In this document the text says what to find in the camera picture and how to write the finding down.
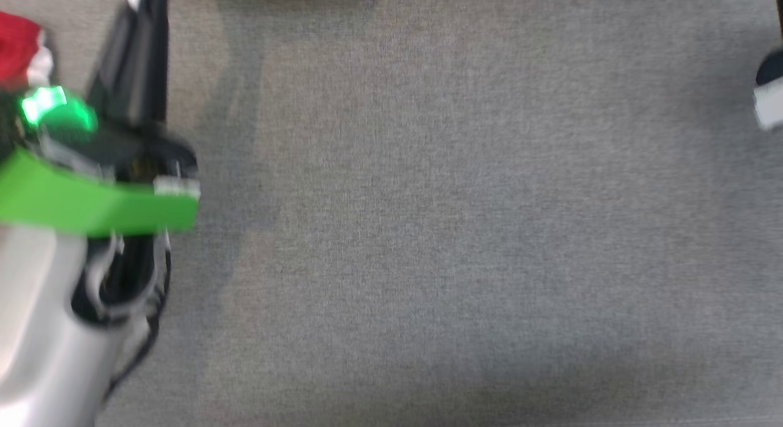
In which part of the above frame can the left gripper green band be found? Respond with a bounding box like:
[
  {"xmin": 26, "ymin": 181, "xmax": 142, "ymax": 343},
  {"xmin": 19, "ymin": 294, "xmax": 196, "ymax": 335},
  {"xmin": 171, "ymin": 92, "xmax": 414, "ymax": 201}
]
[{"xmin": 0, "ymin": 0, "xmax": 201, "ymax": 238}]

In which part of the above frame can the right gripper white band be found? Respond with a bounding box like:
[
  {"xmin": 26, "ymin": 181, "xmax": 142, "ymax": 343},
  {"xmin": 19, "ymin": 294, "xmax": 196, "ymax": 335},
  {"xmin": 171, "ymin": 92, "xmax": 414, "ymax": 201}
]
[{"xmin": 754, "ymin": 48, "xmax": 783, "ymax": 132}]

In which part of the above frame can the red shorts wide white stripe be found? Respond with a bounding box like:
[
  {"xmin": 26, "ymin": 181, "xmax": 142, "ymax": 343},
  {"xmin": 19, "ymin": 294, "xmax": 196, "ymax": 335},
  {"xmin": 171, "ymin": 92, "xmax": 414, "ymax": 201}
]
[{"xmin": 0, "ymin": 11, "xmax": 54, "ymax": 90}]

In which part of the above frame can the thin black cable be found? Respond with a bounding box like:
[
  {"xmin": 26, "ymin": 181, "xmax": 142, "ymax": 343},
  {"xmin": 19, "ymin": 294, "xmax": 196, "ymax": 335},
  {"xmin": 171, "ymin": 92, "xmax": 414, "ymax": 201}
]
[{"xmin": 101, "ymin": 228, "xmax": 175, "ymax": 406}]

